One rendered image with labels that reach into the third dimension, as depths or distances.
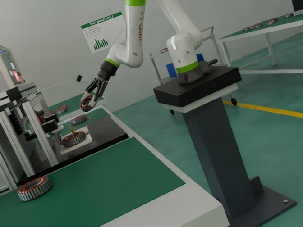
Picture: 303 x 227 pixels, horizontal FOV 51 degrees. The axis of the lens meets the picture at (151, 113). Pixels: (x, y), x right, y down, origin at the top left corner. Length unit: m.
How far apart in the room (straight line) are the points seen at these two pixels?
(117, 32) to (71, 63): 1.16
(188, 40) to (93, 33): 5.32
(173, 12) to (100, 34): 5.16
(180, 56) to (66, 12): 5.42
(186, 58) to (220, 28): 6.08
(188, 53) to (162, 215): 1.12
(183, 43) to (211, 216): 1.15
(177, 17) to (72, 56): 5.16
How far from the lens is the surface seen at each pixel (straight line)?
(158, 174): 0.90
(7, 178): 1.40
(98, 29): 6.95
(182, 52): 1.68
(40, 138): 1.35
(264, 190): 2.13
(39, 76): 6.87
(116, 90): 6.93
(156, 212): 0.73
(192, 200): 0.72
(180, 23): 1.84
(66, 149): 1.50
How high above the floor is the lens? 1.09
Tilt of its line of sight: 12 degrees down
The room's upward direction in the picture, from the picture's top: 21 degrees counter-clockwise
